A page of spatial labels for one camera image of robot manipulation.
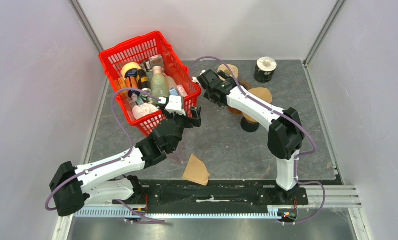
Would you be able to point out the green bottle pink cap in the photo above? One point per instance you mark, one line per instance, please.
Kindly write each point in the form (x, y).
(159, 84)

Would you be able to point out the pink cloth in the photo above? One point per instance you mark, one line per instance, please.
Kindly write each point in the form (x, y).
(143, 110)

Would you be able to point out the red plastic basket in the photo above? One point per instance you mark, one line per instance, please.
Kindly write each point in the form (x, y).
(139, 49)

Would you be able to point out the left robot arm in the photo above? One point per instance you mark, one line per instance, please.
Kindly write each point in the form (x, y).
(72, 187)

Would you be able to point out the yellow tape roll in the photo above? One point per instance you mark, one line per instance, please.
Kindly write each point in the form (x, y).
(130, 69)

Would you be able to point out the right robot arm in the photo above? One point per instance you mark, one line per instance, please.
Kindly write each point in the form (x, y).
(283, 126)

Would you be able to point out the black orange can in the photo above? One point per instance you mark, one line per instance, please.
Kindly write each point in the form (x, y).
(137, 78)

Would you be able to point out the brown paper coffee filter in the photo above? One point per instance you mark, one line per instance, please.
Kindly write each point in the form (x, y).
(261, 93)

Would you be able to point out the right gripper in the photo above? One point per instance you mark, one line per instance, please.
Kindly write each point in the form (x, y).
(223, 74)

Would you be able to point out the black wrapped paper roll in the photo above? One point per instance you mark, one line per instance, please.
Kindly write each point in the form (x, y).
(264, 69)

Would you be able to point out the amber glass carafe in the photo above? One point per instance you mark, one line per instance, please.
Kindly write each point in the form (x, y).
(247, 87)

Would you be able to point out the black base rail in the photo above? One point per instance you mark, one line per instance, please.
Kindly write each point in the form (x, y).
(217, 197)

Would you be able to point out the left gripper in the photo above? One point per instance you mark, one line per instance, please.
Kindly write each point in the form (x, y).
(196, 116)

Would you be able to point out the light wooden ring holder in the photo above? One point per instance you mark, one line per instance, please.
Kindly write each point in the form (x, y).
(249, 119)

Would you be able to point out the beige paper towel roll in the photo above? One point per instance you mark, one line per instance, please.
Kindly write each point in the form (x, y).
(230, 70)

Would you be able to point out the clear pink plastic cone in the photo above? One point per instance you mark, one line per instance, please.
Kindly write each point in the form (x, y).
(178, 155)

